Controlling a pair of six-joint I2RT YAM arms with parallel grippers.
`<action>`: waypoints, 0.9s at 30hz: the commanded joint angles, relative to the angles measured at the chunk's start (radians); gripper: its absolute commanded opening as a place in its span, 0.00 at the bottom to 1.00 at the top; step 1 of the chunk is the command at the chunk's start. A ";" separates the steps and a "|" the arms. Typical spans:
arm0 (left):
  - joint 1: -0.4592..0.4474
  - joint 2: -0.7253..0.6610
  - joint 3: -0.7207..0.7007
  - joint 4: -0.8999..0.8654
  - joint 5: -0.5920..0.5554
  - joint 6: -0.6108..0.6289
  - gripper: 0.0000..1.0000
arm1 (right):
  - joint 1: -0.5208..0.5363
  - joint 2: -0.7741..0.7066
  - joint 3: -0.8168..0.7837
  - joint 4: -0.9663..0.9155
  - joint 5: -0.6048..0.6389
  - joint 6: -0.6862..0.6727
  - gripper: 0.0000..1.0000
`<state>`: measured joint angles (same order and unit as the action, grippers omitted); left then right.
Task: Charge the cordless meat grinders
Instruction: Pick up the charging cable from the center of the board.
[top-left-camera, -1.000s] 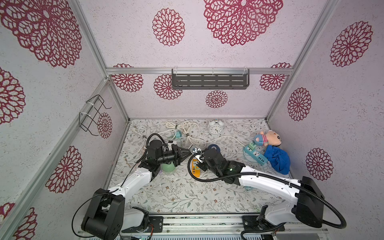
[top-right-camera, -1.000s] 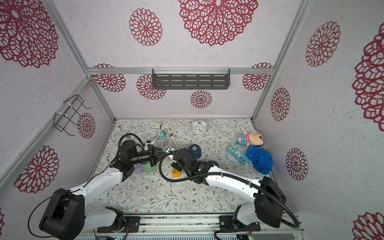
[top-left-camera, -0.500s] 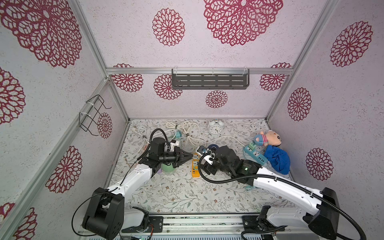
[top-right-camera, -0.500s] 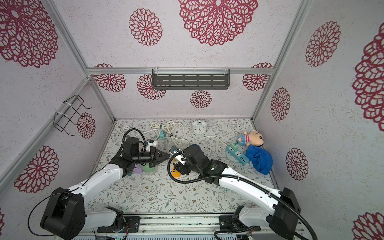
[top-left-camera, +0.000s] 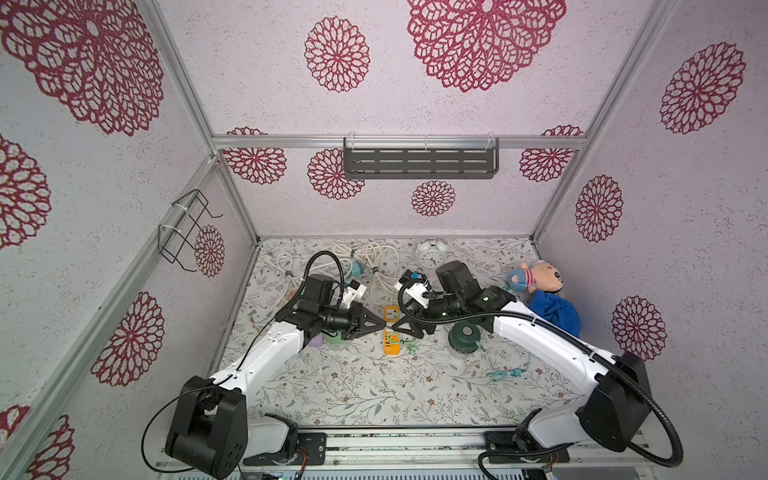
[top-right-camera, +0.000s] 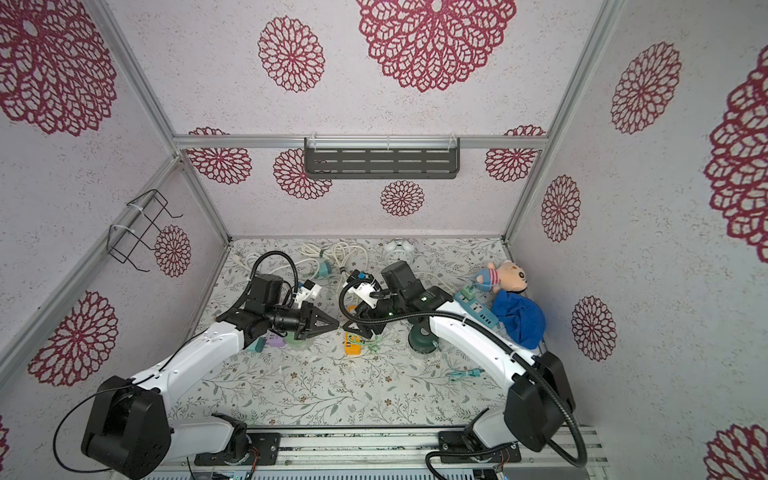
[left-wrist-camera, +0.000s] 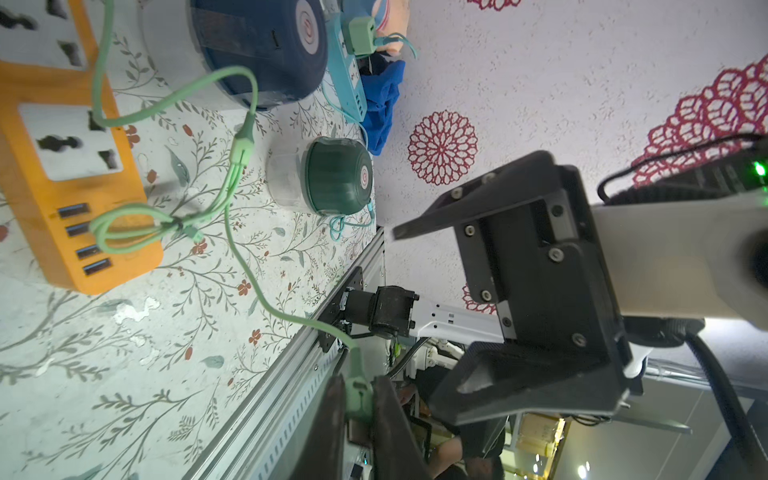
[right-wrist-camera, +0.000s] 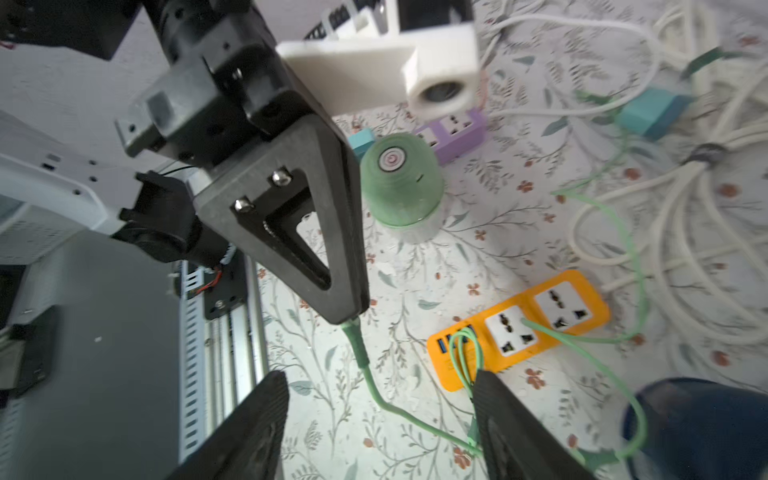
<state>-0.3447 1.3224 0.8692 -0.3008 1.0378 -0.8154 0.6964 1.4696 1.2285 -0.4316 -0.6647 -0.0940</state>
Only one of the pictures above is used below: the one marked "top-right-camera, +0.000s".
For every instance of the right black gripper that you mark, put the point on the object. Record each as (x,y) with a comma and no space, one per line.
(378,306)

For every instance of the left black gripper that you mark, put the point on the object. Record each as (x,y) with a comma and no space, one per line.
(309,323)

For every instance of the dark green meat grinder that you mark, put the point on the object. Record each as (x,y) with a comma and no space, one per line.
(421,340)

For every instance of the green USB charger adapter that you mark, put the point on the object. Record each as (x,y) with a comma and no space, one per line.
(469,292)

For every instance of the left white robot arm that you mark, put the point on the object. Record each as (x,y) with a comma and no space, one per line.
(129,429)

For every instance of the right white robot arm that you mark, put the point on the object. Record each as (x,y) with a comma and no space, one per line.
(539,408)

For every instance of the light green meat grinder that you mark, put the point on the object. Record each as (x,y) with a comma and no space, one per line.
(297,344)

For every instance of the orange power strip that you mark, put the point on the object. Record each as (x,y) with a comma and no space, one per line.
(353,345)

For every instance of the white twin-bell alarm clock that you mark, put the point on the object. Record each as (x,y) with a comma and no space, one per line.
(399,250)

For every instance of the teal small charger adapter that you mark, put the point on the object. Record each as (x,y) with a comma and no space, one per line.
(258,345)

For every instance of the teal power strip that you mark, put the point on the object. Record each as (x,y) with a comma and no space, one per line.
(477,310)

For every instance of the pig plush toy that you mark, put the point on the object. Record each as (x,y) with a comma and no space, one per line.
(508,277)

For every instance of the blue cloth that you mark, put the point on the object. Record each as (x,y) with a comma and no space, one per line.
(522,318)

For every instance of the teal plug on cord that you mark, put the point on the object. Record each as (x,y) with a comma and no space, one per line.
(324,269)

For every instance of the grey wall shelf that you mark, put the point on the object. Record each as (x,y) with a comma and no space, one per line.
(385,159)

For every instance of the black wire rack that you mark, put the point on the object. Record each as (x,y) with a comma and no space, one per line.
(124,239)

